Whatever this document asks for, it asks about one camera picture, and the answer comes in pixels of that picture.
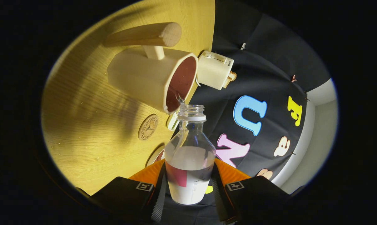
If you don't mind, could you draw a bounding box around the round white plate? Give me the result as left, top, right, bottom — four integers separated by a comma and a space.
146, 145, 165, 167

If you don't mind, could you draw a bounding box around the wooden table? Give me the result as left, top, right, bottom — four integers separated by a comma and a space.
41, 0, 215, 196

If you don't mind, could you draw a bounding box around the cream white toaster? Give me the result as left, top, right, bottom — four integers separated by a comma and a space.
196, 50, 235, 91

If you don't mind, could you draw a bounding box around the beige cup with wooden handle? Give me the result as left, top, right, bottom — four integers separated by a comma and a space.
104, 22, 199, 115

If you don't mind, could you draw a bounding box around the round cork coaster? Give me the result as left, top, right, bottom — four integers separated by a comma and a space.
138, 114, 159, 141

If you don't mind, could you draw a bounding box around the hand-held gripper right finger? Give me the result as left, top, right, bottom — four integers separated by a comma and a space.
211, 159, 290, 224

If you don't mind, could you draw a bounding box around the white divided spice tray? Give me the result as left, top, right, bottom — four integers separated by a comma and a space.
166, 111, 180, 131

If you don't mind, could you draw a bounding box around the clear plastic juice bottle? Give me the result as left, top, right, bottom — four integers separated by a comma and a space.
164, 103, 216, 206

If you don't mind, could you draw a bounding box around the black backdrop cloth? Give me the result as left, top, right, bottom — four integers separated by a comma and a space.
163, 0, 331, 225

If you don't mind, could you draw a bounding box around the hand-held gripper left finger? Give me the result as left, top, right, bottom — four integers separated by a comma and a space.
90, 159, 167, 224

